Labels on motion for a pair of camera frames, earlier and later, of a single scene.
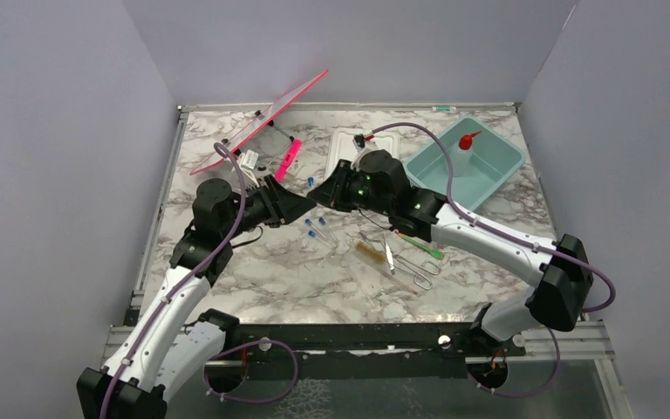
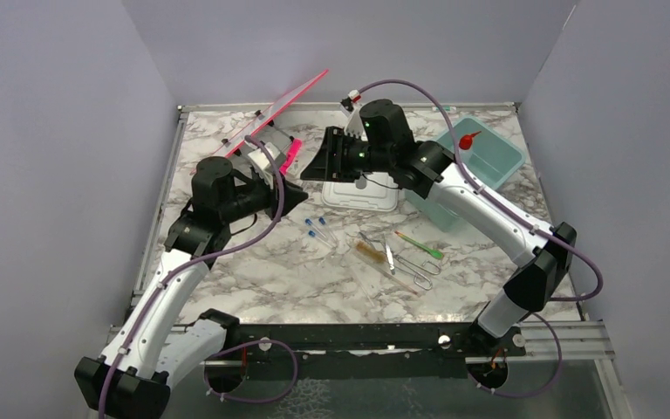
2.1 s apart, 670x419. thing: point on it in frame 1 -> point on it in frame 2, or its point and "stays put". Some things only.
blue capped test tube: (323, 222) stays put
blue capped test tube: (309, 223) stays put
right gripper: (328, 194) -> (318, 168)
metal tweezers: (389, 256) stays put
